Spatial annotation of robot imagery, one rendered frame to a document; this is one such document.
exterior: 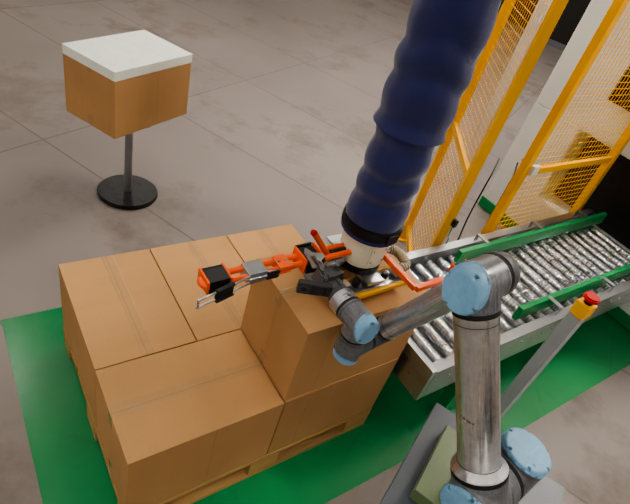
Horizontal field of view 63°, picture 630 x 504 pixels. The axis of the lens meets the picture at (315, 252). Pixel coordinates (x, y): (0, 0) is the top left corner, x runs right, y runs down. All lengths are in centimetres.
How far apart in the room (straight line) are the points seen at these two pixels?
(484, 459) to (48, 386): 198
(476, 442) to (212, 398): 101
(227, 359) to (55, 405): 89
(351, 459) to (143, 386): 112
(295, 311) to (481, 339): 75
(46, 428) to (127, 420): 71
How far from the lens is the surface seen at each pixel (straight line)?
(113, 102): 313
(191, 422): 197
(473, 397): 137
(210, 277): 160
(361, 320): 158
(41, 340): 292
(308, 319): 181
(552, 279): 342
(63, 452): 256
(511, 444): 163
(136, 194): 380
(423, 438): 192
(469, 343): 130
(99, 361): 212
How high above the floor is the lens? 223
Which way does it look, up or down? 38 degrees down
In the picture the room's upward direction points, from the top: 18 degrees clockwise
